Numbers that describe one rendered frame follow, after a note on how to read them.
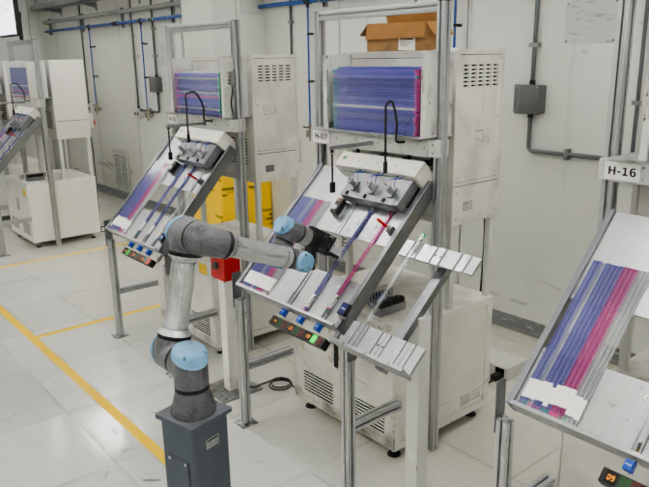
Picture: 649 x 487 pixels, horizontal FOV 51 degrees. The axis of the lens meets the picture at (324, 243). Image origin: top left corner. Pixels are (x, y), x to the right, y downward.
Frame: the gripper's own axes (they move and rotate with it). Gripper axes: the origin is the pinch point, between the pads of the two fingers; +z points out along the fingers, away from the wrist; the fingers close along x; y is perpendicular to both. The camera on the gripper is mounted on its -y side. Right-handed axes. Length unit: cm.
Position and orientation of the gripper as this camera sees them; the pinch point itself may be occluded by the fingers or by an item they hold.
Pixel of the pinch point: (338, 260)
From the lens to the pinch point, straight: 277.4
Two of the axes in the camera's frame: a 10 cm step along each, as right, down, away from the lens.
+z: 6.6, 3.5, 6.6
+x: -6.4, -1.9, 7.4
